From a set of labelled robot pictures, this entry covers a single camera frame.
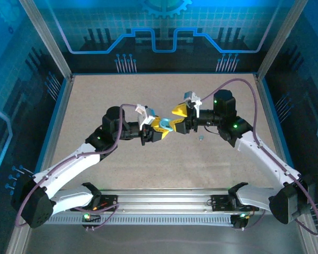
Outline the grey metal front plate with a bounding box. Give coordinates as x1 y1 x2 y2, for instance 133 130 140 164
23 224 318 254

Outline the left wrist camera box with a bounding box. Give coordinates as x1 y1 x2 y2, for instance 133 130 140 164
135 103 156 131

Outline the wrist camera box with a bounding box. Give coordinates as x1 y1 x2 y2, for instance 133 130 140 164
183 91 203 119
135 103 156 131

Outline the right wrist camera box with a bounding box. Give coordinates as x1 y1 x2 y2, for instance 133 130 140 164
183 91 203 119

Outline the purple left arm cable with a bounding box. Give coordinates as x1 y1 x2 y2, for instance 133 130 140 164
15 103 138 231

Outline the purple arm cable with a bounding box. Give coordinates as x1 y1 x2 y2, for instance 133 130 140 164
15 103 138 231
200 78 318 237

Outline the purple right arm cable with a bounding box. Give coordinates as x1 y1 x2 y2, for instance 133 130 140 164
200 78 318 237

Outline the aluminium side frame rail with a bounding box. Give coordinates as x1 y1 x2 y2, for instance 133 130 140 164
6 75 75 254
254 74 318 254

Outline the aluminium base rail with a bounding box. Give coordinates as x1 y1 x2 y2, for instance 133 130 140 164
99 187 308 215

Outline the grey slotted cable duct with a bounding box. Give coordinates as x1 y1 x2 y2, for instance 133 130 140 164
49 213 241 226

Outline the aluminium frame post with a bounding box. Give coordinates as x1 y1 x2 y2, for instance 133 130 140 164
19 0 74 80
256 0 310 80

